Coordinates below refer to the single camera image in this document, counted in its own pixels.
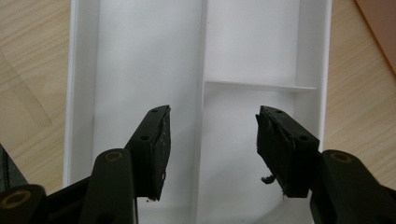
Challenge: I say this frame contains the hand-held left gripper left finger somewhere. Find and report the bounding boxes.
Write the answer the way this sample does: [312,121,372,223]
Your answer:
[124,105,173,202]

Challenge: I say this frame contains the white divided tray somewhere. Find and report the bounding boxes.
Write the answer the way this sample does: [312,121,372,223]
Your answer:
[63,0,332,224]

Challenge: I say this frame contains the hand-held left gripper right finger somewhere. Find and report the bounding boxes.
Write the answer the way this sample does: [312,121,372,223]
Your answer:
[255,105,321,200]

